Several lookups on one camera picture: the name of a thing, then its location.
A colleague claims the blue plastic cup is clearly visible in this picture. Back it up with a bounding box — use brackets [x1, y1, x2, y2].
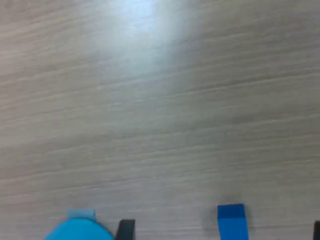
[44, 217, 116, 240]

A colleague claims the blue cube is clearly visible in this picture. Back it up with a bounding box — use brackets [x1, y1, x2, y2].
[216, 203, 251, 240]

